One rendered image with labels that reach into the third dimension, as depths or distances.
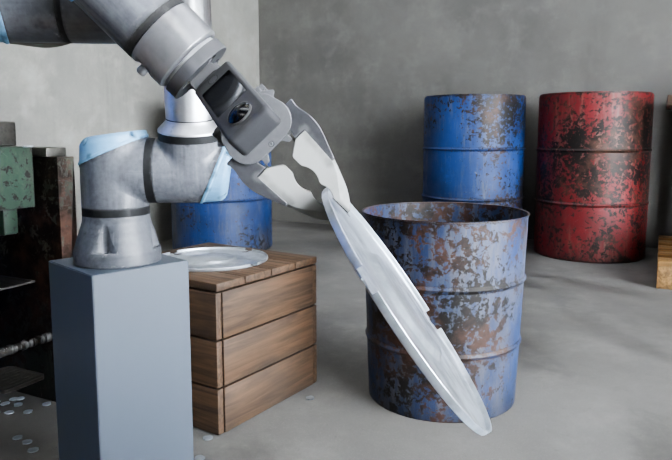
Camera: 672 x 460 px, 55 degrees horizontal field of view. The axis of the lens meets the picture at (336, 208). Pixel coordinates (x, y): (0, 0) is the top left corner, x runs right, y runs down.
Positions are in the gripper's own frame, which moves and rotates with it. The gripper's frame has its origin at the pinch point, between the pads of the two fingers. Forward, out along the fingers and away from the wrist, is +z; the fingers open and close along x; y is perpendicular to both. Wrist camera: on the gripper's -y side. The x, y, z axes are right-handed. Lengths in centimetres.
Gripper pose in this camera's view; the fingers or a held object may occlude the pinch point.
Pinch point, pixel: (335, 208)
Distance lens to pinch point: 64.5
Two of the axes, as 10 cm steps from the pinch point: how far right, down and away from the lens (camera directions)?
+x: -7.1, 7.1, 0.2
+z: 7.0, 7.0, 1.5
